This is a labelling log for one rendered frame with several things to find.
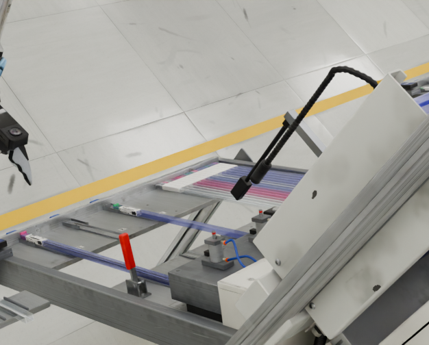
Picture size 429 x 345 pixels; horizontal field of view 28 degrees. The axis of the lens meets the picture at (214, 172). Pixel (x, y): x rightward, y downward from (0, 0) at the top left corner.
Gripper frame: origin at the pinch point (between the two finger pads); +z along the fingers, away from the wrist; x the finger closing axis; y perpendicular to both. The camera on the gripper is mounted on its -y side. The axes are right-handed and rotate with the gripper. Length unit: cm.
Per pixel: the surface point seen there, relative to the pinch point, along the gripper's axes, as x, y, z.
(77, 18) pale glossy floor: -117, 130, -20
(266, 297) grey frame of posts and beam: 14, -85, -2
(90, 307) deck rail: 9.9, -39.1, 12.5
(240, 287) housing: 8, -74, 2
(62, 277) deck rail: 9.6, -31.3, 8.6
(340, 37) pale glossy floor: -245, 99, 10
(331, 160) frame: 11, -95, -20
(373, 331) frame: 4, -94, 5
